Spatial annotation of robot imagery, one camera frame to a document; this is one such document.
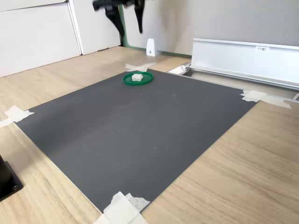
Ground round green lid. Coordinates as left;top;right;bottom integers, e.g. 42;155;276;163
123;71;154;86

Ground white partition panel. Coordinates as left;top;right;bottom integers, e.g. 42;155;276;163
0;0;83;78
68;0;122;56

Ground white masking tape piece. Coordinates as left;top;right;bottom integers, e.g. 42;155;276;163
92;191;151;224
240;90;292;110
0;105;35;128
124;62;157;72

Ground grey partition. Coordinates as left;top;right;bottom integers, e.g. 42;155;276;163
121;0;299;58

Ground dark grey mat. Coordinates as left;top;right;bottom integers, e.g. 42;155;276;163
15;68;262;213

